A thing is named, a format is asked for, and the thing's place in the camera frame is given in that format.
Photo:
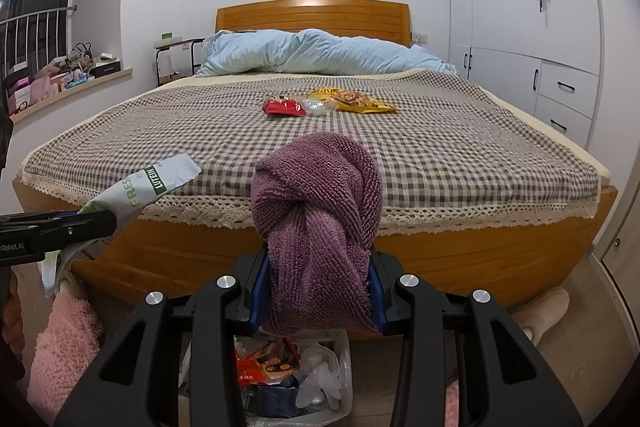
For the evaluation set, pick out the person's left hand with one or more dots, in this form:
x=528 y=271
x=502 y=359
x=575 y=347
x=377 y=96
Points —
x=11 y=322

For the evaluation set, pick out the green and white printed packet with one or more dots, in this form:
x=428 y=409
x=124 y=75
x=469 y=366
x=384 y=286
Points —
x=150 y=184

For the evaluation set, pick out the light blue duvet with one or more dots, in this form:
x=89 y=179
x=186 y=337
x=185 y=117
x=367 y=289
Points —
x=310 y=52

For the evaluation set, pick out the person's right slipper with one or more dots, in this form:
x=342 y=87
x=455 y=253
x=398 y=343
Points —
x=542 y=312

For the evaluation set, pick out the red snack bag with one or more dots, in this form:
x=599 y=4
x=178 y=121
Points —
x=282 y=108

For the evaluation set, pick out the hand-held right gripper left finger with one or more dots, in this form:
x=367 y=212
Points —
x=259 y=292

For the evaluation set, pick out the clear plastic container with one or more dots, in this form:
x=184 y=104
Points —
x=320 y=382

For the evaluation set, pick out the wooden bed frame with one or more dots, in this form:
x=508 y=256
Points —
x=450 y=257

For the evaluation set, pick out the white window railing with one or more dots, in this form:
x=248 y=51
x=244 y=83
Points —
x=35 y=37

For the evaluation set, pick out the black box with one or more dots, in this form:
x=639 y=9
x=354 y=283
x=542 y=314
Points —
x=106 y=68

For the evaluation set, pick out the black metal bedside rack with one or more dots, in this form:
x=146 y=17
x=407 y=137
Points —
x=175 y=62

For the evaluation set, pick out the pile of bags and boxes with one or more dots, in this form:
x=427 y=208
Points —
x=50 y=77

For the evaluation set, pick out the person's left leg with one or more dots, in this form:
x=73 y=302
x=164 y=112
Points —
x=65 y=357

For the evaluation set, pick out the person's left slipper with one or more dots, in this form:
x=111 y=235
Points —
x=72 y=282

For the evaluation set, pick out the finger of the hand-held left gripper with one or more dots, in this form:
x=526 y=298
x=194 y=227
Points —
x=20 y=222
x=85 y=224

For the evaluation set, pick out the purple towel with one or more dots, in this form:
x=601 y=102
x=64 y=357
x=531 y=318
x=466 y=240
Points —
x=320 y=207

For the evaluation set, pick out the person's slipper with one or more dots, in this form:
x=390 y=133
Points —
x=542 y=312
x=72 y=282

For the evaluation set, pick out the crumpled clear plastic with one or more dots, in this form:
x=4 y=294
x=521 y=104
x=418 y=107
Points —
x=320 y=106

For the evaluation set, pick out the white wardrobe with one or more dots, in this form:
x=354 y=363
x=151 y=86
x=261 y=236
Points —
x=510 y=7

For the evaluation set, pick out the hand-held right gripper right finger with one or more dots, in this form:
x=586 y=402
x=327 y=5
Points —
x=378 y=302

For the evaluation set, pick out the trash bin with leaf-print liner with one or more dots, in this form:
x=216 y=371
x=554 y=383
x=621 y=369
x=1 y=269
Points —
x=340 y=367

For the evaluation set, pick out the beige bed sheet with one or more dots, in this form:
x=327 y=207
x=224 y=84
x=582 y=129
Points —
x=575 y=142

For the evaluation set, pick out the white wall socket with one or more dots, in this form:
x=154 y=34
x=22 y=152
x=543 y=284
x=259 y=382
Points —
x=420 y=39

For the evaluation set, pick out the yellow snack bag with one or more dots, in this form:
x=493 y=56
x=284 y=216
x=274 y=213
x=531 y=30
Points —
x=355 y=102

